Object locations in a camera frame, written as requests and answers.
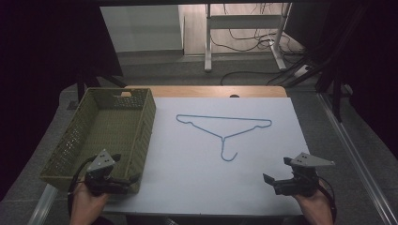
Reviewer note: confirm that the olive green plastic basket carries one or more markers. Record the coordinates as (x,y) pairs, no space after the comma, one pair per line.
(109,125)

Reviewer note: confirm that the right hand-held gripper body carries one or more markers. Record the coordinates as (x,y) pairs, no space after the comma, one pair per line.
(302,182)

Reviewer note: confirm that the person's right hand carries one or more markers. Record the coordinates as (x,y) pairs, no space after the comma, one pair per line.
(314,204)

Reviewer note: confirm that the black metal stand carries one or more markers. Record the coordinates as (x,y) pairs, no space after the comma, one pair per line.
(82,84)
(336,100)

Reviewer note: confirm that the white power strip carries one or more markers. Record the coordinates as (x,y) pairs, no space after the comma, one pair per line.
(302,70)

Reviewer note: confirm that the aluminium floor rail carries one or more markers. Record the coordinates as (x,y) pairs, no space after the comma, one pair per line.
(42,206)
(359,162)

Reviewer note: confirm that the person's left hand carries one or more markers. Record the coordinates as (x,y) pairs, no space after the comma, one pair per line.
(87,204)

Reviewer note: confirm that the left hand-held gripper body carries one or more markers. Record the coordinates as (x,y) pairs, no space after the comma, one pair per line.
(100,181)

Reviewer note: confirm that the white metal desk frame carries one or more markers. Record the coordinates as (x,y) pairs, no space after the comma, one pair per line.
(208,47)

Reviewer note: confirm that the white table mat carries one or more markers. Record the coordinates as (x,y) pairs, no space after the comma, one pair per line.
(187,187)

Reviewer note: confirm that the white board panel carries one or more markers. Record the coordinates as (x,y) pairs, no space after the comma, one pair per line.
(140,28)

